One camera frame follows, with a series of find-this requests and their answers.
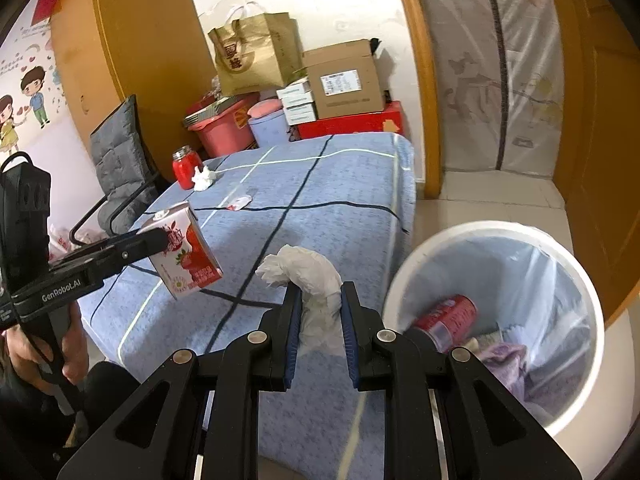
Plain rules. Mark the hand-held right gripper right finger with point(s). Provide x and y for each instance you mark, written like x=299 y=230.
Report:
x=351 y=340

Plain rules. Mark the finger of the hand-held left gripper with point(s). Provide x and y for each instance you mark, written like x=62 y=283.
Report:
x=145 y=245

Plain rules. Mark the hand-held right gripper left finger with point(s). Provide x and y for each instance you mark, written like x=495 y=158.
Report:
x=292 y=340

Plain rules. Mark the strawberry milk carton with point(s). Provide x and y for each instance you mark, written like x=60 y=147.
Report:
x=195 y=260

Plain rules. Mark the red drink can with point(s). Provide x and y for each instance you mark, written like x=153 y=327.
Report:
x=450 y=317

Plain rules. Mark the translucent plastic bag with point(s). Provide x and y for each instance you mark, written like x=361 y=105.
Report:
x=502 y=360

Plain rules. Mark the white trash bin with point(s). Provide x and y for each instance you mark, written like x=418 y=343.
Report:
x=500 y=229

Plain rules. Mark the clear bin liner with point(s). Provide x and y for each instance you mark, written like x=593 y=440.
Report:
x=550 y=300

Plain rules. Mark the person's left hand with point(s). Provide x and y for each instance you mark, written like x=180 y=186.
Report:
x=75 y=350

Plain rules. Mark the white plastic bag red print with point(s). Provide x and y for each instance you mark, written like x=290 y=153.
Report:
x=75 y=240

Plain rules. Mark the red bottle with metal lid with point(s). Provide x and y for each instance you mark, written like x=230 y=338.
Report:
x=184 y=167

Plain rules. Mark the small crumpled white tissue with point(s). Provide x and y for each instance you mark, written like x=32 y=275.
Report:
x=204 y=179

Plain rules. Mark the grey cushioned chair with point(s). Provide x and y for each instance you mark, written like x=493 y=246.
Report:
x=120 y=160

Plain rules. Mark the small white red wrapper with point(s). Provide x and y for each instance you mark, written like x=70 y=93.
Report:
x=240 y=202

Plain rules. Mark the blue checked blanket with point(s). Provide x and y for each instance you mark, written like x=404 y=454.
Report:
x=325 y=235

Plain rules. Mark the person's dark trouser leg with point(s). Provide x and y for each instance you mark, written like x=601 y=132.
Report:
x=110 y=385

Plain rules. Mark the pink plastic bucket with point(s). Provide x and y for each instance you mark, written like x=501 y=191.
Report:
x=225 y=135

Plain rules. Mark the light blue stool pink top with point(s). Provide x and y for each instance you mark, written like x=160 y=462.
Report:
x=267 y=130

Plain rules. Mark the small white box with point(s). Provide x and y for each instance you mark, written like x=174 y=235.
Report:
x=301 y=120
x=295 y=89
x=298 y=100
x=300 y=110

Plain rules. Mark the wooden wardrobe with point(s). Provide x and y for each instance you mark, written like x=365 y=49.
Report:
x=140 y=35

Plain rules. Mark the flat red box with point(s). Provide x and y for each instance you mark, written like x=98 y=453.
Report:
x=350 y=122

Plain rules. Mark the brown paper bag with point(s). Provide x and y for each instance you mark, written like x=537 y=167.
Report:
x=260 y=55

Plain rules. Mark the cardboard box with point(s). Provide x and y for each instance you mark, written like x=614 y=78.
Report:
x=345 y=102

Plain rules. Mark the plastic wrapped printed mattress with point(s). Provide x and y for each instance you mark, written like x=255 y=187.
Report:
x=475 y=60

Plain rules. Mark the wooden door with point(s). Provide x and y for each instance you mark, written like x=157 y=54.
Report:
x=600 y=160

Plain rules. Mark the black chair frame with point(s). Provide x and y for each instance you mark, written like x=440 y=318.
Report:
x=88 y=215

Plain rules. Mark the cartoon couple wall sticker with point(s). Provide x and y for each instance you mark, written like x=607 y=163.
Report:
x=35 y=95

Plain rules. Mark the wooden door frame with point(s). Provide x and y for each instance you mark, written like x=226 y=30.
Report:
x=425 y=110

